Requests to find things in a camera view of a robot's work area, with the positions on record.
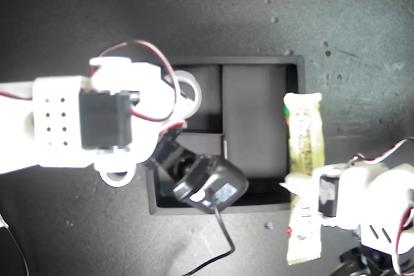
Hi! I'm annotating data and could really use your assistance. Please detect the thin black cable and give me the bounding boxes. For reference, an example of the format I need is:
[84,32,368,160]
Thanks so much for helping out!
[0,214,30,276]

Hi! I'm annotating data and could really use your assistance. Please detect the snack bar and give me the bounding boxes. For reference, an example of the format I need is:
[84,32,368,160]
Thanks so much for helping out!
[283,92,325,266]

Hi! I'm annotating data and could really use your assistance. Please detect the white tape roll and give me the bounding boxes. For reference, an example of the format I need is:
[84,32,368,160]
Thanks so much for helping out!
[163,69,203,118]

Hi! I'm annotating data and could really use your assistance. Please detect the black tray with wells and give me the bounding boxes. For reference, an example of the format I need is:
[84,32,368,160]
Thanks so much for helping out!
[145,55,305,216]

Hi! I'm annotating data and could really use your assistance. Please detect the black camera box with label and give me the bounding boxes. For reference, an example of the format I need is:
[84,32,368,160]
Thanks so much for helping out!
[151,129,250,215]

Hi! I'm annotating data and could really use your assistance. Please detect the red and white servo wire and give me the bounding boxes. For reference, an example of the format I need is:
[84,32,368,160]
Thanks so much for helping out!
[348,138,414,169]

